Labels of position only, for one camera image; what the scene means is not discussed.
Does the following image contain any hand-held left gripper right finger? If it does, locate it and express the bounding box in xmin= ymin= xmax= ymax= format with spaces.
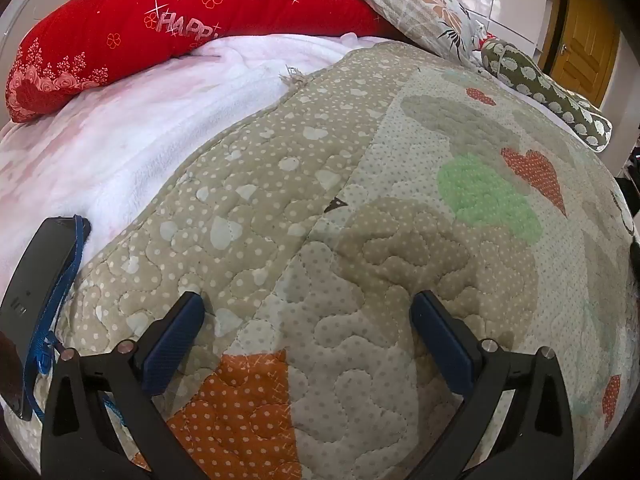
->
xmin=409 ymin=290 xmax=576 ymax=480

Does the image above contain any wooden door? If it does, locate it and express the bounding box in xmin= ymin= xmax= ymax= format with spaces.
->
xmin=537 ymin=0 xmax=622 ymax=111

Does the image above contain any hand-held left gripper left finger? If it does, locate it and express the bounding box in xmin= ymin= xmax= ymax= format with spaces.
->
xmin=39 ymin=291 xmax=217 ymax=480

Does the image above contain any white floral pillow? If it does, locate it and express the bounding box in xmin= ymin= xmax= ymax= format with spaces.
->
xmin=312 ymin=0 xmax=488 ymax=68

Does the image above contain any green patterned pillow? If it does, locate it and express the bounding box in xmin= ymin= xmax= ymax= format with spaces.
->
xmin=480 ymin=37 xmax=613 ymax=153

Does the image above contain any quilted heart patchwork bedspread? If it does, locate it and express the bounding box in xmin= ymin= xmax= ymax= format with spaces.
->
xmin=7 ymin=41 xmax=638 ymax=480

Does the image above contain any red embroidered pillow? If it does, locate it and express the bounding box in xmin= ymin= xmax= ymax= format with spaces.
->
xmin=6 ymin=0 xmax=401 ymax=124

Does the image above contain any black phone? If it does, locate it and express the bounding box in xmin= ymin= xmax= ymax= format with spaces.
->
xmin=0 ymin=216 xmax=92 ymax=421

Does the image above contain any pale pink fleece blanket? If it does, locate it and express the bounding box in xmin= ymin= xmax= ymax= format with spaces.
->
xmin=0 ymin=32 xmax=373 ymax=306

